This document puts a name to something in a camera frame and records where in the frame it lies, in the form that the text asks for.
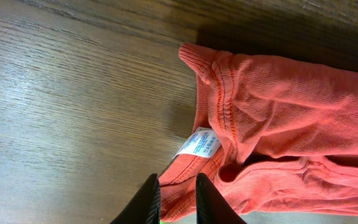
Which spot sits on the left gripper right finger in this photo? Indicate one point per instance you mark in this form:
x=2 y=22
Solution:
x=211 y=207

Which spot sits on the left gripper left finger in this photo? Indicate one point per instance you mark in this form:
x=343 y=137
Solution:
x=145 y=206

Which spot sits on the orange soccer t-shirt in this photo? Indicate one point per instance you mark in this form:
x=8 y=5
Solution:
x=288 y=132

